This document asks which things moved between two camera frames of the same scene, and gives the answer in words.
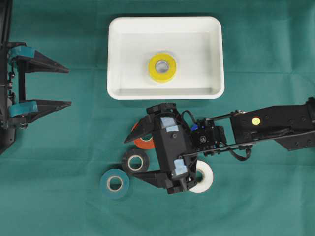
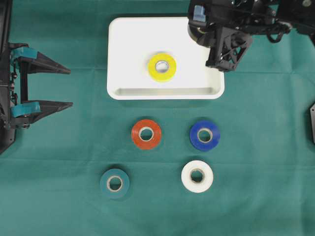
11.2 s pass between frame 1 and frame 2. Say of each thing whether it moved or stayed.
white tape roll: stayed
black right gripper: moved
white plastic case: stayed
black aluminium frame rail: stayed
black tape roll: moved
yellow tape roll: stayed
